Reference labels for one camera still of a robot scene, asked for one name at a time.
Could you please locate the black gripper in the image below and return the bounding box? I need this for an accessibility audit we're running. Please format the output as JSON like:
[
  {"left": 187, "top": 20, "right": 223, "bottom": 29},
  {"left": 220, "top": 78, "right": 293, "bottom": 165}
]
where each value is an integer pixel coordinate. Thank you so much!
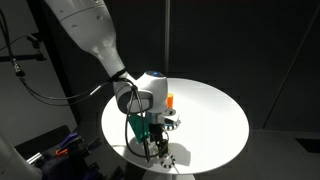
[{"left": 143, "top": 113, "right": 176, "bottom": 162}]

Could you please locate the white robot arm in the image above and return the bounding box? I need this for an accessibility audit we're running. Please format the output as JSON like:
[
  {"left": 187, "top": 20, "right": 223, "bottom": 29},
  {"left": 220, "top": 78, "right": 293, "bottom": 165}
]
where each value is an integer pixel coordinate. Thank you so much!
[{"left": 0, "top": 0, "right": 174, "bottom": 180}]

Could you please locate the orange pole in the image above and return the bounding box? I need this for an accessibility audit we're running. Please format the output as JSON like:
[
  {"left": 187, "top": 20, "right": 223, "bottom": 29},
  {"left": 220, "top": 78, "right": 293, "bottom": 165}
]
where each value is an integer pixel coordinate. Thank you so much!
[{"left": 167, "top": 93, "right": 174, "bottom": 108}]

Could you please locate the grey vertical pole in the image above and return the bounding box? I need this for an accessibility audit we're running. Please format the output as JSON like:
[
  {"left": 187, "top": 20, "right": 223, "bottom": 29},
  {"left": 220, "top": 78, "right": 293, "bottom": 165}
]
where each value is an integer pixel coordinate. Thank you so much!
[{"left": 164, "top": 0, "right": 171, "bottom": 74}]

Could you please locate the white round table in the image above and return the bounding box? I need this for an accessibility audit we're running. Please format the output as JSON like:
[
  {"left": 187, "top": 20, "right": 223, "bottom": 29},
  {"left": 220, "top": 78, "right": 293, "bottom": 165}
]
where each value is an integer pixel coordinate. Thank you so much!
[{"left": 101, "top": 78, "right": 249, "bottom": 180}]

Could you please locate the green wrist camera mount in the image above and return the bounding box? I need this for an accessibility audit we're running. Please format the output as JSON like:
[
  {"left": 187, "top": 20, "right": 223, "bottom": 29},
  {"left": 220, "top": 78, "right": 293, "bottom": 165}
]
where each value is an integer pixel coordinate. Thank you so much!
[{"left": 129, "top": 114, "right": 149, "bottom": 143}]

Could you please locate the black white loose ring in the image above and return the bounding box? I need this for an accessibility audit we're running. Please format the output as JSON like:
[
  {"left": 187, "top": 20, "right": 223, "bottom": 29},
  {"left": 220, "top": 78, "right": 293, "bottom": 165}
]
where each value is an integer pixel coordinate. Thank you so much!
[{"left": 160, "top": 154, "right": 176, "bottom": 169}]

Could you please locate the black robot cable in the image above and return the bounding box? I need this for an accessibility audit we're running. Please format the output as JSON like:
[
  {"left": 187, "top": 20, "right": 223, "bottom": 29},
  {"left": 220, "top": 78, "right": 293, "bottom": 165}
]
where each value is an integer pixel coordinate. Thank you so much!
[{"left": 0, "top": 8, "right": 161, "bottom": 159}]

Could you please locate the blue handled clamp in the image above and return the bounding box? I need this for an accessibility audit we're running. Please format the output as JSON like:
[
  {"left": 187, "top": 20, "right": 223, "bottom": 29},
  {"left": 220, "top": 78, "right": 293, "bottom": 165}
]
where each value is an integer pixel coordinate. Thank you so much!
[{"left": 59, "top": 132, "right": 78, "bottom": 149}]

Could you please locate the orange handled clamp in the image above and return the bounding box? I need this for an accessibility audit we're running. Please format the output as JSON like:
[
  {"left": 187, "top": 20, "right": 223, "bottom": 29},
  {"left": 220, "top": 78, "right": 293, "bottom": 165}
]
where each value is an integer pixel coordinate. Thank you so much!
[{"left": 55, "top": 149, "right": 68, "bottom": 156}]

